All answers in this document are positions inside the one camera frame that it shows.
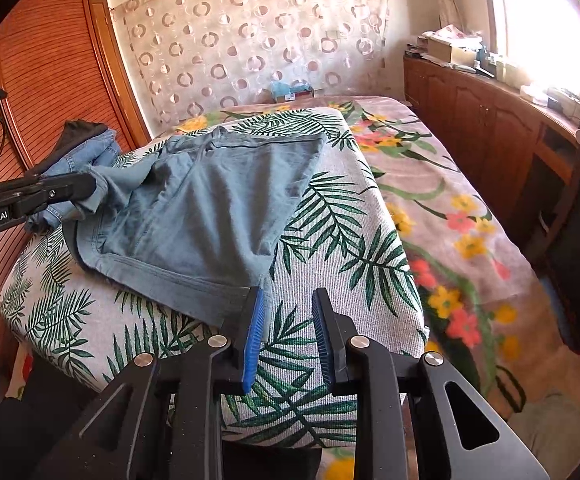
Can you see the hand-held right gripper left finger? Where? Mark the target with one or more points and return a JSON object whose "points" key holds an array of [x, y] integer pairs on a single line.
{"points": [[252, 340]]}

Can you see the wooden slatted wardrobe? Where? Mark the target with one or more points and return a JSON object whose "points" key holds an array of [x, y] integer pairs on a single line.
{"points": [[55, 60]]}

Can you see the light blue denim pants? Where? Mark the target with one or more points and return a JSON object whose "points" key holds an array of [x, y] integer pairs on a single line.
{"points": [[195, 220]]}

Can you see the folded blue jeans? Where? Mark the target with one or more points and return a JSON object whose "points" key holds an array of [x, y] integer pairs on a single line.
{"points": [[97, 150]]}

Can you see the stack of books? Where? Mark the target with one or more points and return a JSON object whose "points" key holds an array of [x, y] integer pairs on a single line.
{"points": [[414, 51]]}

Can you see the dark folded cloth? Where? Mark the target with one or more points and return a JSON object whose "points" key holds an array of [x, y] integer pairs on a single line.
{"points": [[77, 135]]}

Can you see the cardboard box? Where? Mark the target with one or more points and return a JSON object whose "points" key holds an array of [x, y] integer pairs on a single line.
{"points": [[449, 51]]}

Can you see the floral blanket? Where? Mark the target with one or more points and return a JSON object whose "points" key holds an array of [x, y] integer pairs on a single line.
{"points": [[469, 260]]}

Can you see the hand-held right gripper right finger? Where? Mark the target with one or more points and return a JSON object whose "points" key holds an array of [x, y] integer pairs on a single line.
{"points": [[322, 340]]}

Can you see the blue tissue packet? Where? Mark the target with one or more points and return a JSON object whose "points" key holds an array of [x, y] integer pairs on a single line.
{"points": [[290, 91]]}

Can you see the wooden sideboard cabinet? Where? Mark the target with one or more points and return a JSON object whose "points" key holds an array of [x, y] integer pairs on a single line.
{"points": [[469, 120]]}

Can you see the window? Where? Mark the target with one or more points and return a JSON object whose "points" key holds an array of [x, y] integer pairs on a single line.
{"points": [[544, 10]]}

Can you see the person's dark clothing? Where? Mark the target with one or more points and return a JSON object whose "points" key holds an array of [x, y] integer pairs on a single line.
{"points": [[20, 425]]}

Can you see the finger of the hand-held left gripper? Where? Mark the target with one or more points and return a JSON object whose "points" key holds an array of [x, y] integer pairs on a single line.
{"points": [[67, 189]]}

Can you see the circle patterned curtain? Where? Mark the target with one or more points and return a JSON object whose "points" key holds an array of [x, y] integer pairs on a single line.
{"points": [[250, 35]]}

